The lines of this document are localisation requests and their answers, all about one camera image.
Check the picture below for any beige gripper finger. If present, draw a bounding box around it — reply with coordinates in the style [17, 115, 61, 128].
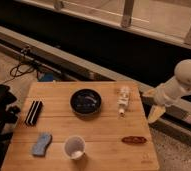
[148, 105, 165, 123]
[142, 89, 155, 98]

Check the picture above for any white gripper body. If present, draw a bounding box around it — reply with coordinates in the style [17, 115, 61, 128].
[154, 83, 175, 107]

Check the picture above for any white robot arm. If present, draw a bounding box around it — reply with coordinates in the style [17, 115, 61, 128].
[143, 59, 191, 123]

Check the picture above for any white plastic bottle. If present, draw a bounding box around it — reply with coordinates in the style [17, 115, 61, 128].
[118, 86, 130, 116]

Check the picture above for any black round bowl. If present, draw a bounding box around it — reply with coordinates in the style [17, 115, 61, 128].
[70, 89, 102, 116]

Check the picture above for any blue object on floor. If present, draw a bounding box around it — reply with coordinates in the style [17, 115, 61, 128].
[39, 74, 54, 82]

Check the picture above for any blue sponge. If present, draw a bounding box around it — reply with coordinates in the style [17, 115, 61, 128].
[31, 133, 52, 157]

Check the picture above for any black white striped box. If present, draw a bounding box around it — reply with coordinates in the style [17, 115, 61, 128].
[24, 101, 43, 126]

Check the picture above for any black cable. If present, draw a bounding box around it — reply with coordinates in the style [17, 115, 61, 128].
[2, 46, 43, 84]

